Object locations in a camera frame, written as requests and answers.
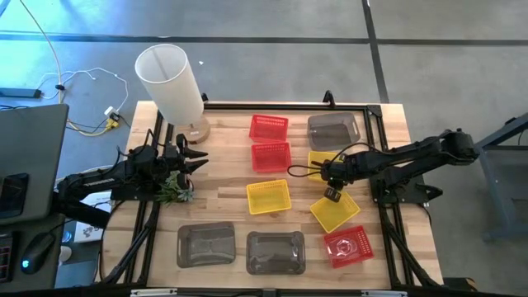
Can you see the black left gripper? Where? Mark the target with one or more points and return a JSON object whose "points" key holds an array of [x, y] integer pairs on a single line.
{"points": [[173, 161]]}

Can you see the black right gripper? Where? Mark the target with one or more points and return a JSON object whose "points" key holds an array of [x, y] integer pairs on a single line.
{"points": [[336, 173]]}

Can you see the yellow plastic mesh basket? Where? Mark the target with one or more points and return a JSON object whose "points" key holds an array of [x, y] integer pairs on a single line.
{"points": [[315, 158], [336, 215], [268, 197]]}

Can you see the grey translucent plastic bin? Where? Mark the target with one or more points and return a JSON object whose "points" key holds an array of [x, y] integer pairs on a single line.
{"points": [[206, 244], [275, 253], [333, 132]]}

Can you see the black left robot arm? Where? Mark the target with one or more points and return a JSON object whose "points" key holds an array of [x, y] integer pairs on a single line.
{"points": [[99, 181]]}

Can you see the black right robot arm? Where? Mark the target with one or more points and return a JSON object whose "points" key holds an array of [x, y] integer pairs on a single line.
{"points": [[412, 158]]}

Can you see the succulent plant in black pot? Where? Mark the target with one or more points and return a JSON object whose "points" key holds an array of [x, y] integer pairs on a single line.
{"points": [[175, 193]]}

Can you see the red plastic mesh basket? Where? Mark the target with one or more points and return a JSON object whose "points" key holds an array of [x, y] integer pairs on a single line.
{"points": [[271, 157], [268, 128], [348, 246]]}

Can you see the white lamp wooden base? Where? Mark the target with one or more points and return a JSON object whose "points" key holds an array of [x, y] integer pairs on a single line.
{"points": [[169, 82]]}

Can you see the white power adapter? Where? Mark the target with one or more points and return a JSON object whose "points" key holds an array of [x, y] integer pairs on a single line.
{"points": [[111, 112]]}

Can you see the white printed box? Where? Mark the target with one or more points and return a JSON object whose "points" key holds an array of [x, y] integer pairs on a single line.
{"points": [[88, 233]]}

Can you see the grey laptop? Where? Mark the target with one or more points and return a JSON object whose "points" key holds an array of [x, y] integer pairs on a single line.
{"points": [[35, 144]]}

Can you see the grey metal table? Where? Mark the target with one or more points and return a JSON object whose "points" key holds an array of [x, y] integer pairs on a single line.
{"points": [[503, 173]]}

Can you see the black computer mouse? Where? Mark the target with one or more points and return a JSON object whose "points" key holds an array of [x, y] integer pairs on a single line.
{"points": [[38, 252]]}

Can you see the black phone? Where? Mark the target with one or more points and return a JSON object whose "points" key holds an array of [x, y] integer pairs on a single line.
{"points": [[12, 196]]}

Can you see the black power strip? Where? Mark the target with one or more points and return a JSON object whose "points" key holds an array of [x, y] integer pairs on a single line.
{"points": [[18, 93]]}

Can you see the dark grey desk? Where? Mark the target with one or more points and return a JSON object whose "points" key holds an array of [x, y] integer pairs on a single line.
{"points": [[29, 282]]}

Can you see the black keyboard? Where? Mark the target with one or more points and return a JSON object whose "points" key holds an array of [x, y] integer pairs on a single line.
{"points": [[5, 257]]}

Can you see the black frame clamp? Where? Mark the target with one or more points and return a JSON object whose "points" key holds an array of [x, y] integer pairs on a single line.
{"points": [[328, 98], [204, 97]]}

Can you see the black aluminium frame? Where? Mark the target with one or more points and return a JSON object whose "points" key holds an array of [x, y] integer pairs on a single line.
{"points": [[288, 107]]}

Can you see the silver metal bracket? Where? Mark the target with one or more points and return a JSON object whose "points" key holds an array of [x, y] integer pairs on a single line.
{"points": [[383, 293], [152, 293]]}

